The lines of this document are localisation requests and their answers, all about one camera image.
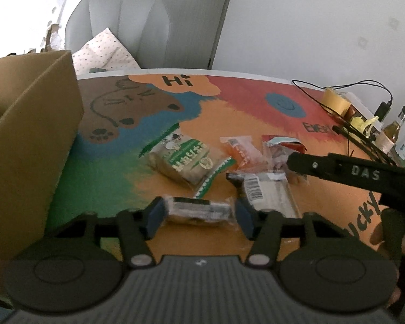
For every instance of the green white snack packet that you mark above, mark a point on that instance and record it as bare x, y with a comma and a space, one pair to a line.
185, 162

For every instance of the white power strip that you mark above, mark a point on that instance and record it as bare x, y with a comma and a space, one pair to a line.
359, 103

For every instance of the white foam board with holes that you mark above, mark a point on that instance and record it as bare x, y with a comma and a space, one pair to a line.
59, 20

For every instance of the person's right hand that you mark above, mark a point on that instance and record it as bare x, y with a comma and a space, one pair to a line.
377, 236

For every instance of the white dotted pillow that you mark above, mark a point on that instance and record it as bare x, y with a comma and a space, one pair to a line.
101, 52

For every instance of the glass bottle with amber liquid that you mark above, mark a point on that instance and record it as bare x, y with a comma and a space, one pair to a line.
389, 135

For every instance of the grey door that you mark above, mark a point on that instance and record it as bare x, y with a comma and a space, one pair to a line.
189, 23

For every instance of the yellow tape roll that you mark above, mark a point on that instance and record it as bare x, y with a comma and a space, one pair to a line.
335, 100

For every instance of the dark clear snack packet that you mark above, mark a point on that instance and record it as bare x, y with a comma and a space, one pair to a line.
199, 211

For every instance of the white barcoded snack packet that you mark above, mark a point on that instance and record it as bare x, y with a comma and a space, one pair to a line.
266, 189

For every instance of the black charger plug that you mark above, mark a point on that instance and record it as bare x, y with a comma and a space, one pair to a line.
384, 109

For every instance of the small grey object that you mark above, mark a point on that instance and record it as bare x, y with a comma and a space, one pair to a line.
98, 70

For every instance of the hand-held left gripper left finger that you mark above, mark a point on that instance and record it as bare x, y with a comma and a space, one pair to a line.
155, 217

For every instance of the red clear snack packet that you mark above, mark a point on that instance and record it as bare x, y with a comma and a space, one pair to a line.
278, 152

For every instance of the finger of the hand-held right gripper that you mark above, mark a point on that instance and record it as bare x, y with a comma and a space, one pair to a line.
307, 164

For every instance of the colourful printed table mat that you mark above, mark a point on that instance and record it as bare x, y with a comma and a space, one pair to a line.
222, 114

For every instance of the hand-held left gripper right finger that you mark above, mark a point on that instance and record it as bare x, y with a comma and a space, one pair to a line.
243, 217

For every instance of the brown cardboard box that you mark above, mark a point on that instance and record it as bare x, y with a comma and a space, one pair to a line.
27, 135

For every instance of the yellow-green crumpled item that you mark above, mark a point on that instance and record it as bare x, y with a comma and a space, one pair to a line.
362, 124

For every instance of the orange snack packet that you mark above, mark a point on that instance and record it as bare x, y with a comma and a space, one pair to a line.
244, 152

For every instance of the grey padded chair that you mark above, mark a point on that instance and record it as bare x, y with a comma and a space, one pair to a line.
121, 17

